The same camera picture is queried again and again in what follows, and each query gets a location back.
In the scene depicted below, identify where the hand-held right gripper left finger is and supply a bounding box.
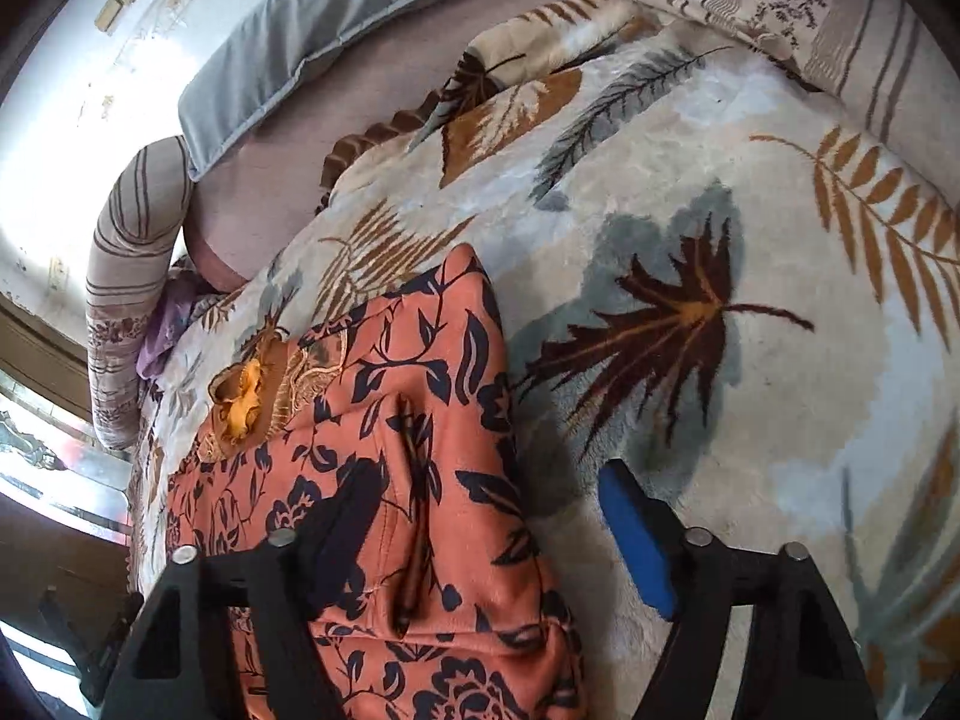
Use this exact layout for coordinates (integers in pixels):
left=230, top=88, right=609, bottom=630
left=105, top=457, right=395, bottom=720

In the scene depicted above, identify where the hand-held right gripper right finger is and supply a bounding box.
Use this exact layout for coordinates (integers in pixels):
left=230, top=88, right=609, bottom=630
left=598, top=457, right=882, bottom=720

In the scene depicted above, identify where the orange floral garment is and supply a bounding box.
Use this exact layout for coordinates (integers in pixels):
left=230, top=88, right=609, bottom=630
left=161, top=244, right=590, bottom=720

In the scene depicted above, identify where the purple cloth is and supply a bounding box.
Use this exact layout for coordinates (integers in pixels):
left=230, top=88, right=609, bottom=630
left=137, top=277, right=203, bottom=380

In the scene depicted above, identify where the leaf print fleece blanket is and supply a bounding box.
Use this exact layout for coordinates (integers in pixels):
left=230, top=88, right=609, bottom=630
left=124, top=0, right=960, bottom=720

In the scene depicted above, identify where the striped floral bolster pillow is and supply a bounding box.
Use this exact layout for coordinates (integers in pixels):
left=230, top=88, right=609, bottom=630
left=84, top=136, right=197, bottom=452

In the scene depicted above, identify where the pink bed sheet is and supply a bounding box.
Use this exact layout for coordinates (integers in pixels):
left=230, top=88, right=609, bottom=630
left=184, top=0, right=623, bottom=293

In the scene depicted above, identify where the grey pillow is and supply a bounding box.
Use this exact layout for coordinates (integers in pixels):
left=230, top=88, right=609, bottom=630
left=178, top=0, right=627, bottom=182

